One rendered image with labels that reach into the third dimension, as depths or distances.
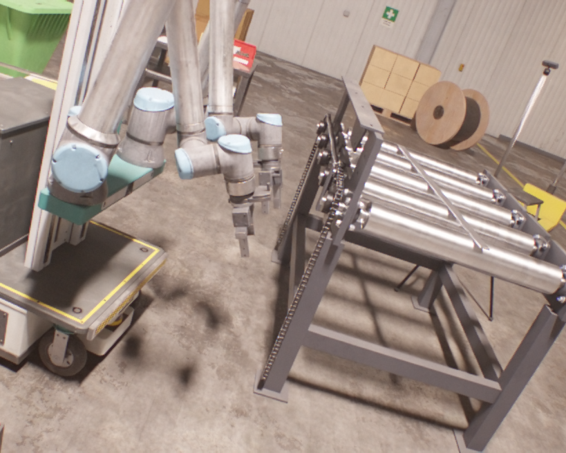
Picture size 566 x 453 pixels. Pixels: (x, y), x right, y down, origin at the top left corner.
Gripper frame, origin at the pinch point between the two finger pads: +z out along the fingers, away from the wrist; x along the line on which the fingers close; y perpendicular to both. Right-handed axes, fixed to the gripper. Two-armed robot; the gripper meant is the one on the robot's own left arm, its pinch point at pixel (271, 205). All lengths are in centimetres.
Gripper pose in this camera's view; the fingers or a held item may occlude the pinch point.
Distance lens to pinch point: 209.8
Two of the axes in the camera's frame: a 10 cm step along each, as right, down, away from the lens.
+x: 3.2, -1.5, 9.4
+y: 9.5, 0.3, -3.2
